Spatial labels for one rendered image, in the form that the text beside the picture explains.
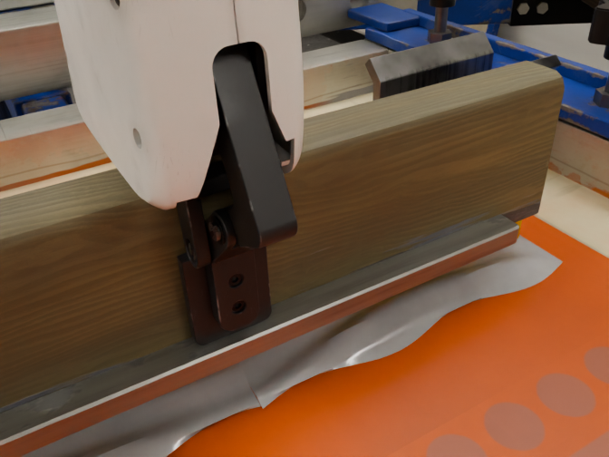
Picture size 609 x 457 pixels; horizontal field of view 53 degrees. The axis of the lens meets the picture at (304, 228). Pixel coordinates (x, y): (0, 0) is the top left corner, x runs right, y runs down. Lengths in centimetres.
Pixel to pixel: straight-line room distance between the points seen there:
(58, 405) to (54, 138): 25
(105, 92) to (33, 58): 32
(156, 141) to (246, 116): 2
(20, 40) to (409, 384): 36
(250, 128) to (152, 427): 14
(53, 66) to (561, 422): 41
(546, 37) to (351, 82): 225
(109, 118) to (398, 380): 16
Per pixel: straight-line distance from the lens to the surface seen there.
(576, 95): 44
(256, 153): 16
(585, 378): 29
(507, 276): 33
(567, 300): 33
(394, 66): 40
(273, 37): 16
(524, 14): 105
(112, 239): 21
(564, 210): 40
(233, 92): 16
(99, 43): 17
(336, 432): 25
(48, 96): 72
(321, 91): 52
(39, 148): 45
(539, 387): 28
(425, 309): 30
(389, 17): 57
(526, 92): 29
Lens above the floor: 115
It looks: 34 degrees down
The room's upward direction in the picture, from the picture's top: 3 degrees counter-clockwise
